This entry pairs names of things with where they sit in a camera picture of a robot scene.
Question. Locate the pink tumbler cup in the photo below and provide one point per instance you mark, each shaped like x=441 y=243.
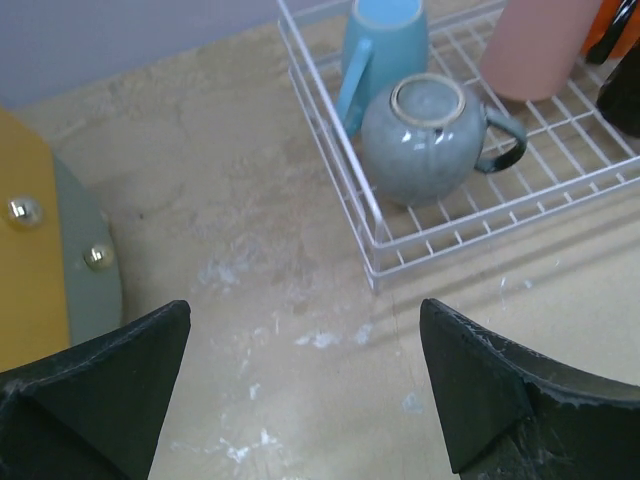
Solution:
x=534 y=45

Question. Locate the orange cup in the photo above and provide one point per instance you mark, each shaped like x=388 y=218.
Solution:
x=613 y=32

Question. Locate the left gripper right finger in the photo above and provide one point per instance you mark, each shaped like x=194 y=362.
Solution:
x=509 y=412

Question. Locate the black faceted mug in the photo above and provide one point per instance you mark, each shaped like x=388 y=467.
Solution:
x=618 y=98

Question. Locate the round cream drawer cabinet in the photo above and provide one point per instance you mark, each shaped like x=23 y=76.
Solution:
x=60 y=279

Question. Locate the white wire dish rack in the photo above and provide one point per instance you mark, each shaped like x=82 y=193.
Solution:
x=574 y=154

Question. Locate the light blue mug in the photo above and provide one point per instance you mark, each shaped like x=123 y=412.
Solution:
x=384 y=42

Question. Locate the grey-blue round mug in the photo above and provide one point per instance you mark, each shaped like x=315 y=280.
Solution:
x=424 y=136

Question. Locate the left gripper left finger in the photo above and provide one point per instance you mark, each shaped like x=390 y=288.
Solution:
x=94 y=410

